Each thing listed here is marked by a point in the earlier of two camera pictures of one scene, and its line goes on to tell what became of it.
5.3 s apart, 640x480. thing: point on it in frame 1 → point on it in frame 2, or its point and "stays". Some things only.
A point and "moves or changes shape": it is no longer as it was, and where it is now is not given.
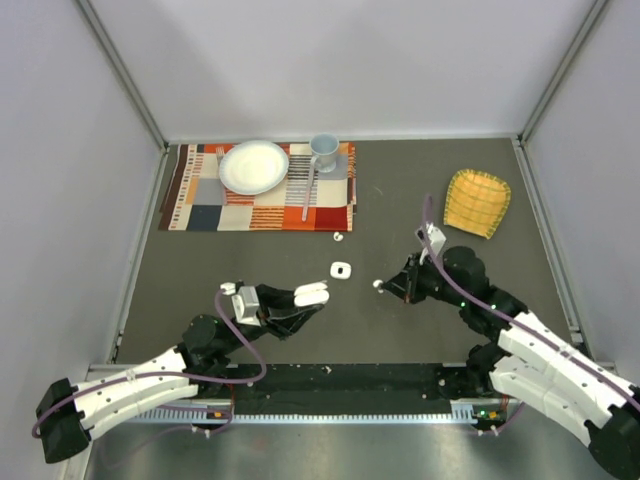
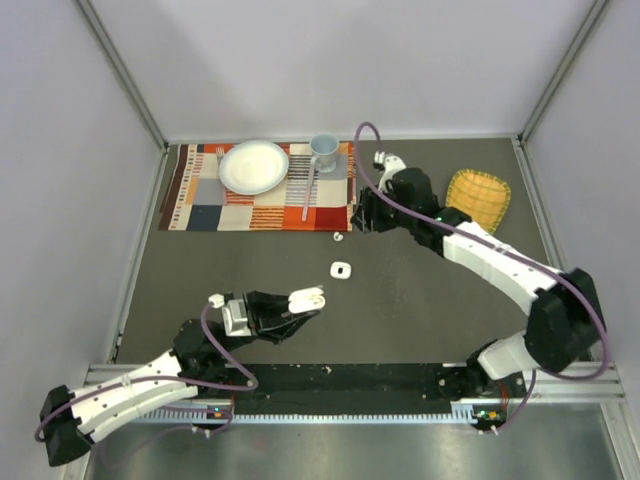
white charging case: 311,294 moves or changes shape
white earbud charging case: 340,270 stays
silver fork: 220,153 stays
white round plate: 253,167 stays
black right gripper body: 426,279 → 386,214
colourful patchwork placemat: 198,199 stays
